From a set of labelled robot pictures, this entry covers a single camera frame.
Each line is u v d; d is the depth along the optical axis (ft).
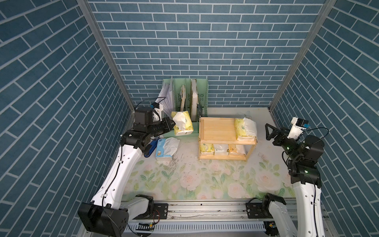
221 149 2.92
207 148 2.97
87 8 2.31
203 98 3.82
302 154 1.65
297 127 1.87
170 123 2.09
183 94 3.35
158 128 1.99
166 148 2.96
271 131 2.03
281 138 1.93
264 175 2.84
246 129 2.52
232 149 2.96
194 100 3.07
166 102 2.99
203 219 2.37
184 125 2.41
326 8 2.33
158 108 2.13
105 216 1.17
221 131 2.65
